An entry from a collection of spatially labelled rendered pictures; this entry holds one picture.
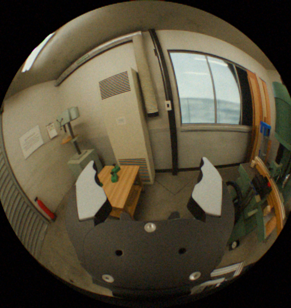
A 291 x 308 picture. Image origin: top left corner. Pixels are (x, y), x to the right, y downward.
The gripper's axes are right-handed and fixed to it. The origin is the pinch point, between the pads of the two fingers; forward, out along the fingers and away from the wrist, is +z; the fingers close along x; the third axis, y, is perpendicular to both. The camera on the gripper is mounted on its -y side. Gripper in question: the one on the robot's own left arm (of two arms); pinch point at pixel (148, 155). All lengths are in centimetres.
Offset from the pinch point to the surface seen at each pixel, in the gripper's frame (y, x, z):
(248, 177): 26, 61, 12
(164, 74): -45, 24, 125
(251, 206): 26, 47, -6
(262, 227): 29, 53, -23
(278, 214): 22, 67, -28
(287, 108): -24, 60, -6
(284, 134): -10, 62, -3
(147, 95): -15, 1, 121
